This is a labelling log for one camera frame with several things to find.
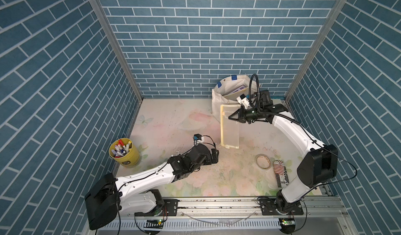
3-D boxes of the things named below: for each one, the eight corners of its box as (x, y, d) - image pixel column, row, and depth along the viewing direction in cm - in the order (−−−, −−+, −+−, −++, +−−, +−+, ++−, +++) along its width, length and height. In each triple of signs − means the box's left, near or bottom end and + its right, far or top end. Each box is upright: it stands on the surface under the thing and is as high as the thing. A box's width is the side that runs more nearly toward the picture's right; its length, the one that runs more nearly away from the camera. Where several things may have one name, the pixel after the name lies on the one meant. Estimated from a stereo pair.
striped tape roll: (277, 187, 82) (279, 185, 79) (270, 162, 91) (272, 160, 88) (288, 187, 82) (291, 185, 79) (280, 162, 91) (283, 160, 88)
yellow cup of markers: (118, 169, 88) (104, 158, 76) (125, 150, 95) (113, 138, 83) (139, 169, 88) (129, 158, 76) (144, 150, 95) (136, 138, 83)
